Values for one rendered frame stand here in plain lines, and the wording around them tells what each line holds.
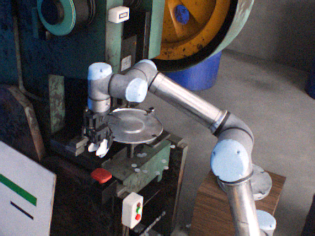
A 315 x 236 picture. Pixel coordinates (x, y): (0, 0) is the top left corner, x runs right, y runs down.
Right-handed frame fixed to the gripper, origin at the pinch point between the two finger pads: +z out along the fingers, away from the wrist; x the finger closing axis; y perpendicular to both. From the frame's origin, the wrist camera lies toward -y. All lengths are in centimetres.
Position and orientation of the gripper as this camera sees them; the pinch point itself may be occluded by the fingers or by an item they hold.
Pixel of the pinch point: (102, 153)
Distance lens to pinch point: 156.4
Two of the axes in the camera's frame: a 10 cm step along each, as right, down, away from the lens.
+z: -0.6, 8.3, 5.6
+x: 8.0, 3.7, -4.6
